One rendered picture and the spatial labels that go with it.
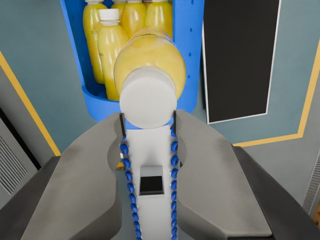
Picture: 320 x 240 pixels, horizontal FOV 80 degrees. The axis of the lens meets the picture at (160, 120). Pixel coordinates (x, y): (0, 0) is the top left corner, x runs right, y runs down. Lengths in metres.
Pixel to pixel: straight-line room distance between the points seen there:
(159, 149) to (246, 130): 1.41
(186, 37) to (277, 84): 1.67
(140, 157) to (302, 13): 1.57
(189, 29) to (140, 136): 0.51
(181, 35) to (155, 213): 0.97
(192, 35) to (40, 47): 1.52
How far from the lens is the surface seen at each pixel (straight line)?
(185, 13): 0.37
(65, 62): 1.75
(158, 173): 0.86
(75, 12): 0.52
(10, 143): 2.15
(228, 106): 1.71
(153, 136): 0.78
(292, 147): 2.53
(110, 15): 0.44
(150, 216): 1.19
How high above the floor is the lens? 1.56
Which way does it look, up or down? 59 degrees down
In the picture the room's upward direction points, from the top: 176 degrees clockwise
